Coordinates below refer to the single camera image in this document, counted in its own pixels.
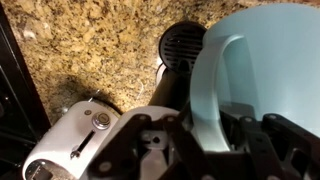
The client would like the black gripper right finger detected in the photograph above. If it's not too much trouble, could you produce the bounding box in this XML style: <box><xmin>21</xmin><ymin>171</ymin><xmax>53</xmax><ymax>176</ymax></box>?
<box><xmin>220</xmin><ymin>112</ymin><xmax>320</xmax><ymax>180</ymax></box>

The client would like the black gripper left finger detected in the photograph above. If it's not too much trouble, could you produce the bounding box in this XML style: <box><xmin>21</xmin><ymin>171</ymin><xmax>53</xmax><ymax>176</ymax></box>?
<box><xmin>88</xmin><ymin>114</ymin><xmax>217</xmax><ymax>180</ymax></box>

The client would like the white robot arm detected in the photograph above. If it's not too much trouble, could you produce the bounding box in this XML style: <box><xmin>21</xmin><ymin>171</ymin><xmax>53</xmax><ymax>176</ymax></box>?
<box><xmin>22</xmin><ymin>101</ymin><xmax>320</xmax><ymax>180</ymax></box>

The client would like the black stove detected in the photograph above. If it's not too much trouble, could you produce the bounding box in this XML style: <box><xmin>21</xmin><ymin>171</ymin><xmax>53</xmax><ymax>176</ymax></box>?
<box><xmin>0</xmin><ymin>5</ymin><xmax>50</xmax><ymax>180</ymax></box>

